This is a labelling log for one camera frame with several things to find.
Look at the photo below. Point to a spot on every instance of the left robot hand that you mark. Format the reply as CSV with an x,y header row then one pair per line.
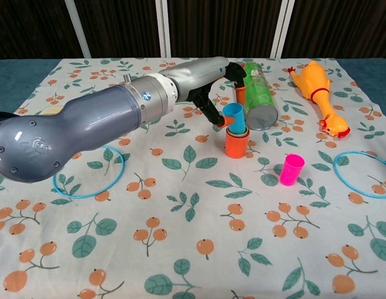
x,y
199,74

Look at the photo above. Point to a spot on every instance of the light blue plastic cup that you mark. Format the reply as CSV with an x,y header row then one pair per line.
x,y
239,118

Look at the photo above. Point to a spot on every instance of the yellow plastic cup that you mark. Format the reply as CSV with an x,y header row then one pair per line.
x,y
244,134

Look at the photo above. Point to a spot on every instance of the pink plastic cup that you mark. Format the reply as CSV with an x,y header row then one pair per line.
x,y
292,171

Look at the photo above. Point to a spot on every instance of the large orange plastic cup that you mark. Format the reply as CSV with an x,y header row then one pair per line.
x,y
236,146

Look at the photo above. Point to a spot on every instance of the dark slatted screen panel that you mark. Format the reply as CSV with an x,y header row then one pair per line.
x,y
221,28
118,28
31,28
336,25

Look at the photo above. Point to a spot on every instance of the green chip can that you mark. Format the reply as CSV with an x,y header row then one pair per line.
x,y
261,93

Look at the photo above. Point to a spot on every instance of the yellow rubber chicken toy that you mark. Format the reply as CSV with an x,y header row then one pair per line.
x,y
311,84

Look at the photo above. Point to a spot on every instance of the razor in yellow blister pack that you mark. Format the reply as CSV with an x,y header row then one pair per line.
x,y
53,110

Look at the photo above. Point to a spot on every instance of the floral tablecloth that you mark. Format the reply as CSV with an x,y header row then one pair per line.
x,y
193,249

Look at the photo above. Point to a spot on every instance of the white screen frame post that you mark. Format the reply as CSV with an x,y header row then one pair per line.
x,y
78,28
280,28
163,28

